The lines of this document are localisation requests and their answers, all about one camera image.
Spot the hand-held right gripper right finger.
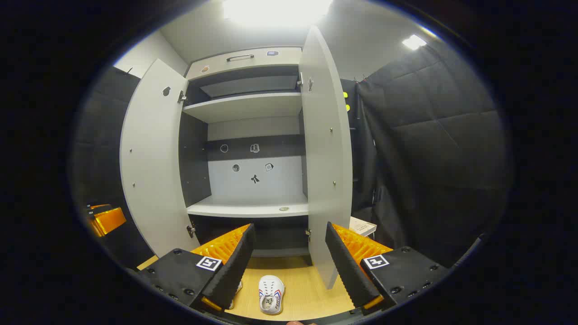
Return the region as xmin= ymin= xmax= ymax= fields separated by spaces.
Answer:
xmin=325 ymin=221 xmax=453 ymax=316

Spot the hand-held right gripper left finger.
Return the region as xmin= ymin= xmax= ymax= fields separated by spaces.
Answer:
xmin=138 ymin=223 xmax=256 ymax=312

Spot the white canvas shoe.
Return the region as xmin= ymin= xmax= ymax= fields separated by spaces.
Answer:
xmin=228 ymin=280 xmax=243 ymax=310
xmin=259 ymin=275 xmax=285 ymax=315

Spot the grey shoe cabinet door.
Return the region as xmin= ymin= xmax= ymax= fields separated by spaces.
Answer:
xmin=298 ymin=26 xmax=353 ymax=289
xmin=120 ymin=59 xmax=200 ymax=258

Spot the grey shoe cabinet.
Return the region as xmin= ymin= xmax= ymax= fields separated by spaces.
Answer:
xmin=178 ymin=46 xmax=312 ymax=267

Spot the white printed box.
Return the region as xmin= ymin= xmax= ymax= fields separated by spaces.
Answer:
xmin=349 ymin=217 xmax=377 ymax=238

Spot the black backdrop cloth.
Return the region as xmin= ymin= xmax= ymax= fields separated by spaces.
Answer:
xmin=340 ymin=79 xmax=379 ymax=223

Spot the black quilted cloth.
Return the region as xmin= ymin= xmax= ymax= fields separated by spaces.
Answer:
xmin=357 ymin=40 xmax=514 ymax=268

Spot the small ceiling light panel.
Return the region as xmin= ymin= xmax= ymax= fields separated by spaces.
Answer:
xmin=402 ymin=35 xmax=428 ymax=50

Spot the large ceiling light panel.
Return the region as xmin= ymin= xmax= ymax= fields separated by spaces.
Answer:
xmin=223 ymin=0 xmax=333 ymax=26

